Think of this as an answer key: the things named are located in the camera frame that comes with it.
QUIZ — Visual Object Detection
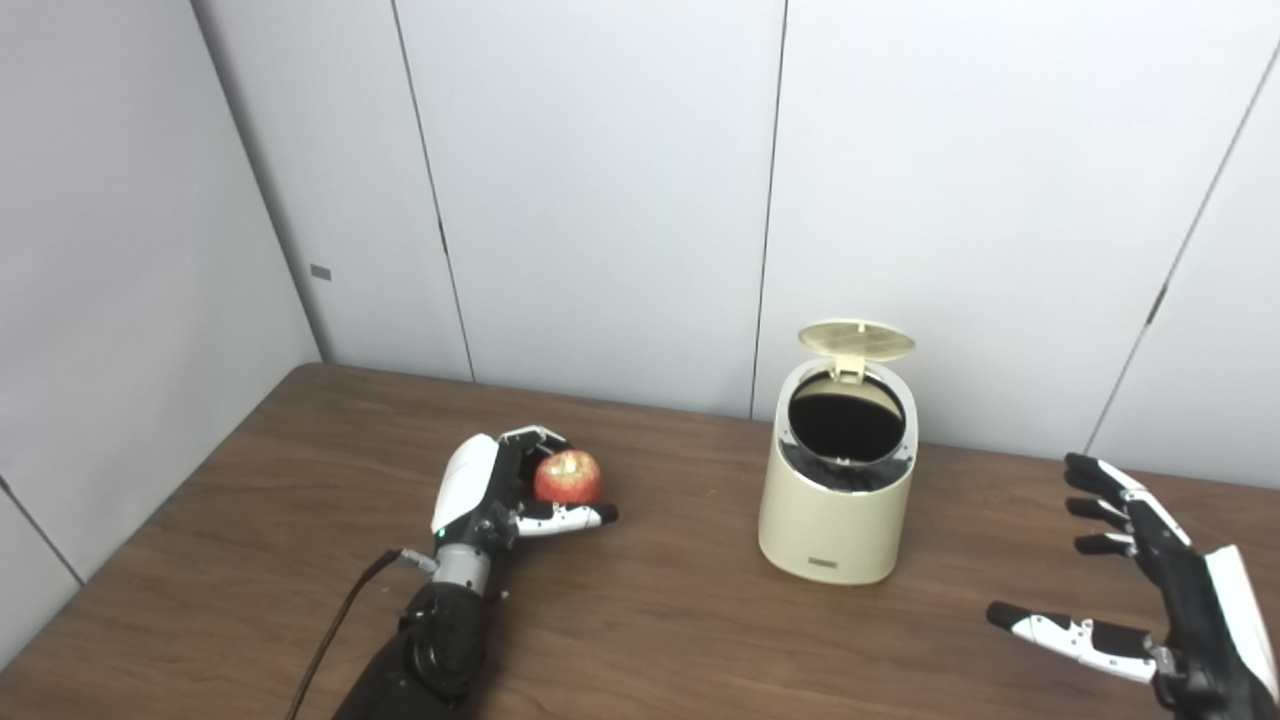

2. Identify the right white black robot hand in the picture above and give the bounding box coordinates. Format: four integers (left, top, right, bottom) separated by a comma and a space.
986, 452, 1280, 720

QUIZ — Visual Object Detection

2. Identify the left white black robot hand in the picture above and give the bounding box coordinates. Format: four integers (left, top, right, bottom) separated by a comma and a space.
430, 425, 619, 556

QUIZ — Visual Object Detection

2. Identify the red apple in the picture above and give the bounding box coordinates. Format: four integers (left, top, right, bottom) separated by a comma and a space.
533, 449, 605, 507

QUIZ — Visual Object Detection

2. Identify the cream round bin lid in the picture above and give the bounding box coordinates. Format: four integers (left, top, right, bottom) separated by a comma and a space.
798, 318, 917, 384

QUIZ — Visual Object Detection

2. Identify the cream-colored bin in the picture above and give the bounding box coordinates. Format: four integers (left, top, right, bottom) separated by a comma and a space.
757, 355, 919, 586

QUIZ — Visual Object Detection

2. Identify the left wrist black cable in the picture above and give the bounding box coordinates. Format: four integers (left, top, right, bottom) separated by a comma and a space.
285, 548, 439, 720

